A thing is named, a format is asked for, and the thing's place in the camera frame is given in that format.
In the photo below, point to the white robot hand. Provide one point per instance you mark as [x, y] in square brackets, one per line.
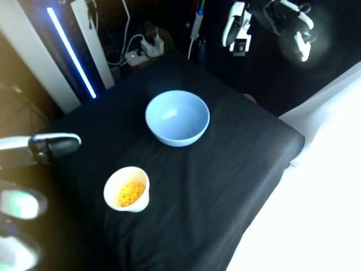
[303, 19]
[59, 145]

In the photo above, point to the white paper cup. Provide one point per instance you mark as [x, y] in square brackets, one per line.
[112, 197]

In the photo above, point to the light blue bowl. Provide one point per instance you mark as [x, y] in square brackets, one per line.
[175, 113]

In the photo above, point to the white column with blue light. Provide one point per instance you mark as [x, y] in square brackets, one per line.
[25, 42]

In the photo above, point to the white adapter box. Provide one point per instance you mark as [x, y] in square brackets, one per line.
[135, 57]

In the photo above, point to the white power strip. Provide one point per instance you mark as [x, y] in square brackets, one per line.
[153, 45]

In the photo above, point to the black tablecloth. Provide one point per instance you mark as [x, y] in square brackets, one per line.
[197, 183]

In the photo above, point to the white sheet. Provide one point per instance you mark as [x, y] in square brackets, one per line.
[310, 183]

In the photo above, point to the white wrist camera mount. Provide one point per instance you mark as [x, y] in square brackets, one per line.
[241, 46]

